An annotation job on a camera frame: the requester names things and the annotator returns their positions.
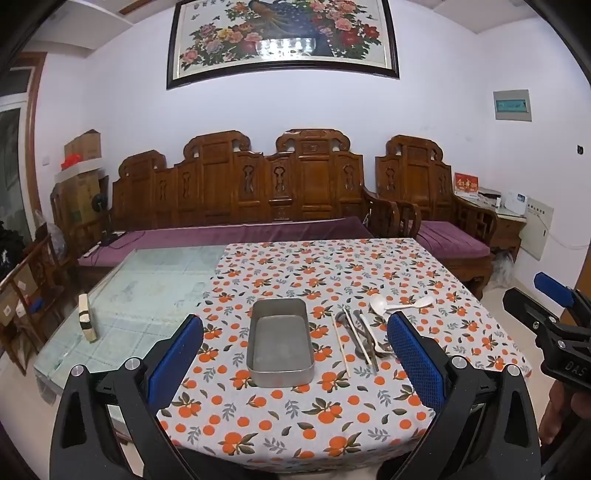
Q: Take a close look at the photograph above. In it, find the carved wooden armchair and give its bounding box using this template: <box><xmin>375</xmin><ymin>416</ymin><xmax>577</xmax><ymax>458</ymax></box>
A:
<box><xmin>375</xmin><ymin>135</ymin><xmax>499</xmax><ymax>301</ymax></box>

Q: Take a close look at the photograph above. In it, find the red desk calendar card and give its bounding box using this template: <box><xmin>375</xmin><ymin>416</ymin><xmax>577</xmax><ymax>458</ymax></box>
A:
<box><xmin>454</xmin><ymin>172</ymin><xmax>479</xmax><ymax>199</ymax></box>

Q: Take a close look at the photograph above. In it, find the pile of black clothes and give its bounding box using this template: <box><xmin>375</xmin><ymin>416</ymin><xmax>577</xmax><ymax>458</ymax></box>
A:
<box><xmin>0</xmin><ymin>222</ymin><xmax>25</xmax><ymax>278</ymax></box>

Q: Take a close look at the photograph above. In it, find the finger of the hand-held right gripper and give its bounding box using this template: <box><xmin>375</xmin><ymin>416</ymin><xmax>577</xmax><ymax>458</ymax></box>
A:
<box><xmin>502</xmin><ymin>287</ymin><xmax>573</xmax><ymax>340</ymax></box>
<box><xmin>534</xmin><ymin>272</ymin><xmax>591</xmax><ymax>319</ymax></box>

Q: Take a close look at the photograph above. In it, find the glass sliding door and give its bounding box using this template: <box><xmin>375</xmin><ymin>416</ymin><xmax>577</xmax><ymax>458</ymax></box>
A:
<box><xmin>0</xmin><ymin>69</ymin><xmax>35</xmax><ymax>241</ymax></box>

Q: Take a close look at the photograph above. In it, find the wooden side chair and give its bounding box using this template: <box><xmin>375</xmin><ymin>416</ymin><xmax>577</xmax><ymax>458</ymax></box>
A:
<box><xmin>0</xmin><ymin>233</ymin><xmax>68</xmax><ymax>376</ymax></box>

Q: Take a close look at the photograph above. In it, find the flat white box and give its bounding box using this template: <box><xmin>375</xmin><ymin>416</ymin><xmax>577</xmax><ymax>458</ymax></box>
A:
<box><xmin>54</xmin><ymin>159</ymin><xmax>105</xmax><ymax>184</ymax></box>

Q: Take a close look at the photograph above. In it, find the clear plastic bag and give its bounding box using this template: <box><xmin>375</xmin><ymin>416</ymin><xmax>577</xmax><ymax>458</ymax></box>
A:
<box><xmin>490</xmin><ymin>251</ymin><xmax>515</xmax><ymax>289</ymax></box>

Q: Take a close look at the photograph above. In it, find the white plastic spoon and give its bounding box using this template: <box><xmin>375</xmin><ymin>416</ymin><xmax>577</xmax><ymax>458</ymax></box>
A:
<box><xmin>368</xmin><ymin>294</ymin><xmax>393</xmax><ymax>356</ymax></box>
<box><xmin>384</xmin><ymin>296</ymin><xmax>435</xmax><ymax>315</ymax></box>

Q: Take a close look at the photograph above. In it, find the black standing fan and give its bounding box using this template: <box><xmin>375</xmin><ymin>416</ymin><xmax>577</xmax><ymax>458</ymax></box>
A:
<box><xmin>90</xmin><ymin>194</ymin><xmax>112</xmax><ymax>246</ymax></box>

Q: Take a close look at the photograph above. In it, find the light wooden chopstick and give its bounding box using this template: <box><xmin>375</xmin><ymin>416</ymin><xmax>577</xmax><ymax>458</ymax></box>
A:
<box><xmin>332</xmin><ymin>315</ymin><xmax>352</xmax><ymax>380</ymax></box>

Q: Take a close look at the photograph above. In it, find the person's right hand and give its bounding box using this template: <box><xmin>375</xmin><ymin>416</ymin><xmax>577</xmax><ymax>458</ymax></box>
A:
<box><xmin>539</xmin><ymin>382</ymin><xmax>578</xmax><ymax>446</ymax></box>

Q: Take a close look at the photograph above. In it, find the rectangular metal tray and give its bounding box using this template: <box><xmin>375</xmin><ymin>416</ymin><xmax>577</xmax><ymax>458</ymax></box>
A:
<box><xmin>246</xmin><ymin>298</ymin><xmax>315</xmax><ymax>388</ymax></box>

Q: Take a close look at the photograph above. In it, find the orange fruit print tablecloth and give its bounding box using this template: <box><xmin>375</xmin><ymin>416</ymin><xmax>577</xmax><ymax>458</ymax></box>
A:
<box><xmin>156</xmin><ymin>237</ymin><xmax>533</xmax><ymax>472</ymax></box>

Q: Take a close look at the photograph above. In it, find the purple armchair cushion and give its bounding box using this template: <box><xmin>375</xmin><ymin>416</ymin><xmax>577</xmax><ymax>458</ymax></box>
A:
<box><xmin>417</xmin><ymin>220</ymin><xmax>491</xmax><ymax>260</ymax></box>

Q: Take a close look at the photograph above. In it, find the metal spoon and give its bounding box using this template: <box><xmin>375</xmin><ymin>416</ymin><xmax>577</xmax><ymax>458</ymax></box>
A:
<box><xmin>335</xmin><ymin>311</ymin><xmax>365</xmax><ymax>358</ymax></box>

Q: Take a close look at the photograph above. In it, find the framed peacock flower painting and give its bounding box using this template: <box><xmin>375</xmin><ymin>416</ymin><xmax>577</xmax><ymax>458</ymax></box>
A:
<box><xmin>166</xmin><ymin>0</ymin><xmax>400</xmax><ymax>90</ymax></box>

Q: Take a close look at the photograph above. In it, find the large brown cardboard box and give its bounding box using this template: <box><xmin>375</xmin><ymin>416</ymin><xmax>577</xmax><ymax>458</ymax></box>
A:
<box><xmin>52</xmin><ymin>173</ymin><xmax>102</xmax><ymax>232</ymax></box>

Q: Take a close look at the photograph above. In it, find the small cream toothpick box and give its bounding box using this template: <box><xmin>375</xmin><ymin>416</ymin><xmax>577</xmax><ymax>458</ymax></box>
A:
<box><xmin>78</xmin><ymin>293</ymin><xmax>100</xmax><ymax>344</ymax></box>

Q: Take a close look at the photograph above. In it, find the wooden door frame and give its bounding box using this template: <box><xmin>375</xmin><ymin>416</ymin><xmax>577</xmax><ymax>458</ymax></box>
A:
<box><xmin>18</xmin><ymin>52</ymin><xmax>49</xmax><ymax>232</ymax></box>

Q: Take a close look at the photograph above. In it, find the grey plastic bag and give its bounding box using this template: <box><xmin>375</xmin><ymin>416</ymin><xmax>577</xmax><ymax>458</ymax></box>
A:
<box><xmin>37</xmin><ymin>210</ymin><xmax>68</xmax><ymax>259</ymax></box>

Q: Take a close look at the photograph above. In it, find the grey wall electrical panel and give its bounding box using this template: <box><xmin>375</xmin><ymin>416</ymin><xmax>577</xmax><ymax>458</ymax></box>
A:
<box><xmin>493</xmin><ymin>89</ymin><xmax>532</xmax><ymax>121</ymax></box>

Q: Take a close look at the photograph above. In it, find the small brown cardboard box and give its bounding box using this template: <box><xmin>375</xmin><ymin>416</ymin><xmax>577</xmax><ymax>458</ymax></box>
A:
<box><xmin>64</xmin><ymin>129</ymin><xmax>102</xmax><ymax>162</ymax></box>

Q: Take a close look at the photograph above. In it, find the white wall distribution cabinet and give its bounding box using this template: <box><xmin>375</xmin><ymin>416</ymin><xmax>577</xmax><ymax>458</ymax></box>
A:
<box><xmin>519</xmin><ymin>199</ymin><xmax>555</xmax><ymax>261</ymax></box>

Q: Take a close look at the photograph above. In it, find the carved wooden sofa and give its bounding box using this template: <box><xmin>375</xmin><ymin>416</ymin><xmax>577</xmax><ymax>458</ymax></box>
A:
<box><xmin>50</xmin><ymin>128</ymin><xmax>400</xmax><ymax>287</ymax></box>

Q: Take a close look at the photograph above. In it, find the dark wooden chopstick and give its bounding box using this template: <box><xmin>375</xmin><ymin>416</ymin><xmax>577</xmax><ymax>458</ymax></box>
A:
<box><xmin>348</xmin><ymin>318</ymin><xmax>379</xmax><ymax>373</ymax></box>

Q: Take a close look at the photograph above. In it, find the metal fork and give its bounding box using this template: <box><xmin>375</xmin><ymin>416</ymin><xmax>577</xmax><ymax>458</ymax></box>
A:
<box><xmin>353</xmin><ymin>310</ymin><xmax>393</xmax><ymax>360</ymax></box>

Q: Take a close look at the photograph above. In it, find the white router device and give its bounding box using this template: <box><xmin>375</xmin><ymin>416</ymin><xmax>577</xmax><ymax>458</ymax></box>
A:
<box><xmin>502</xmin><ymin>191</ymin><xmax>527</xmax><ymax>215</ymax></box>

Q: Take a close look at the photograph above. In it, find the wooden side table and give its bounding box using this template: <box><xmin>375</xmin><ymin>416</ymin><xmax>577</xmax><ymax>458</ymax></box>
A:
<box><xmin>495</xmin><ymin>205</ymin><xmax>528</xmax><ymax>254</ymax></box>

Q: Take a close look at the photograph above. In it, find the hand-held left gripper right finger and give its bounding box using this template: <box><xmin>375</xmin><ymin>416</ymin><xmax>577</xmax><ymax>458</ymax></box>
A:
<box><xmin>375</xmin><ymin>312</ymin><xmax>542</xmax><ymax>480</ymax></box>

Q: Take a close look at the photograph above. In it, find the purple sofa cushion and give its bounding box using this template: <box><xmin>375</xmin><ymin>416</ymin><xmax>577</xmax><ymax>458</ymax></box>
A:
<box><xmin>78</xmin><ymin>216</ymin><xmax>376</xmax><ymax>268</ymax></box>

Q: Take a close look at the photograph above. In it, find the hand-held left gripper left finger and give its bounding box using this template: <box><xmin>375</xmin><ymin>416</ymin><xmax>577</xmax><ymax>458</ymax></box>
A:
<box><xmin>50</xmin><ymin>314</ymin><xmax>205</xmax><ymax>480</ymax></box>

